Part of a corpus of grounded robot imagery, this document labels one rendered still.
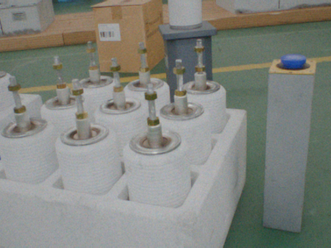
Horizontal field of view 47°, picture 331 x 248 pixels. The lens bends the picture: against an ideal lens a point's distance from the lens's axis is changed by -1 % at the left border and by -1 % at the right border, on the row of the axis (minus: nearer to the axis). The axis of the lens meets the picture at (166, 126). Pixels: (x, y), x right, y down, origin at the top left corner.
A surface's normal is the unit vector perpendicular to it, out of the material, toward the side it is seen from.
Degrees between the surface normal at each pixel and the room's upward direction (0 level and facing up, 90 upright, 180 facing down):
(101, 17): 90
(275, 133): 90
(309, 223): 0
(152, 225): 90
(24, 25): 90
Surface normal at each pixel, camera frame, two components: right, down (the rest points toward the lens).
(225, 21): 0.11, 0.41
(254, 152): -0.07, -0.90
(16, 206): -0.35, 0.42
